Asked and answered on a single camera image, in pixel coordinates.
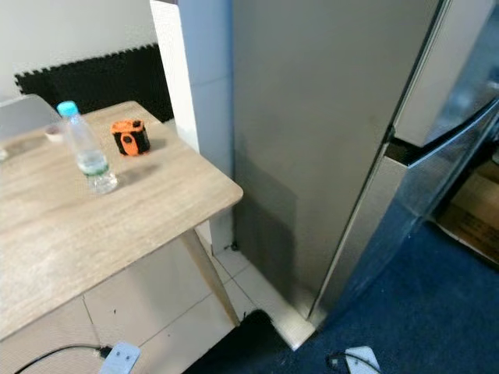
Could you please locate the grey fridge main door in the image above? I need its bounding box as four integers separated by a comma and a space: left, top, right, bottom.
308, 97, 499, 324

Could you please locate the grey steel fridge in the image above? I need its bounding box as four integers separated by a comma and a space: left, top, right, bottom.
230, 0, 499, 328

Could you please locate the grey fridge freezer door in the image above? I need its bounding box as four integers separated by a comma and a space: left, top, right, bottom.
390, 0, 499, 149

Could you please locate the white chair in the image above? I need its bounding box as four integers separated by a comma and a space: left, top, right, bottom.
0, 93, 59, 141

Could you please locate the small white cup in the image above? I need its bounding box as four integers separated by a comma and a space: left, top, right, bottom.
44, 123, 65, 143

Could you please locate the light wooden table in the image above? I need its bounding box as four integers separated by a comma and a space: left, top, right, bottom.
0, 100, 244, 340

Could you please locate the clear bottle blue cap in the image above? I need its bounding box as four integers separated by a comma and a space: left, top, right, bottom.
56, 101, 119, 195

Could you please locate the black foam mat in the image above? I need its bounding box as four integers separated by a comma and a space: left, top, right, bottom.
13, 43, 174, 122

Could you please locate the dark carpet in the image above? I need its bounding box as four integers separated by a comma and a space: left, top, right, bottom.
183, 222, 499, 374

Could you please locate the low brown cardboard box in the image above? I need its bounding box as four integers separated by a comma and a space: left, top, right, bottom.
433, 160, 499, 266

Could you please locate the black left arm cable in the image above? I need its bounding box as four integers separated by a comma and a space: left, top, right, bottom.
12, 344, 111, 374

